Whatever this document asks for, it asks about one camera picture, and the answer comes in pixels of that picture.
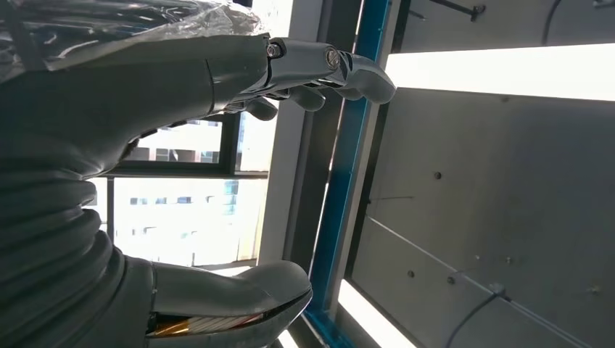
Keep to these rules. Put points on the black window frame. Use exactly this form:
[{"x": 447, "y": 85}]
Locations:
[{"x": 192, "y": 169}]

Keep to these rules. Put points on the long ceiling light strip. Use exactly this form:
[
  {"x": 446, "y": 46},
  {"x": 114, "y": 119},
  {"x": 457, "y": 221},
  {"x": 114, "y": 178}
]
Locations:
[
  {"x": 365, "y": 317},
  {"x": 480, "y": 72}
]

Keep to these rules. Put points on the blue steel beam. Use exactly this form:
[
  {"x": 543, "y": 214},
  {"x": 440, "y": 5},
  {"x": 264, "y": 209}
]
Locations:
[{"x": 343, "y": 168}]

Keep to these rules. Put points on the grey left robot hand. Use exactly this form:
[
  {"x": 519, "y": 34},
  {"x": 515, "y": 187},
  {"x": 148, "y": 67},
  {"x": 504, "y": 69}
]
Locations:
[{"x": 120, "y": 96}]

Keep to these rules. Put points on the clear plastic wrap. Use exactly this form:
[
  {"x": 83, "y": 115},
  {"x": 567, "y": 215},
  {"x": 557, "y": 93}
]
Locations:
[{"x": 144, "y": 19}]

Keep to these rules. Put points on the black ceiling bracket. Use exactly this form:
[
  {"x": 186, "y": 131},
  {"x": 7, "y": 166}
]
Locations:
[{"x": 473, "y": 9}]

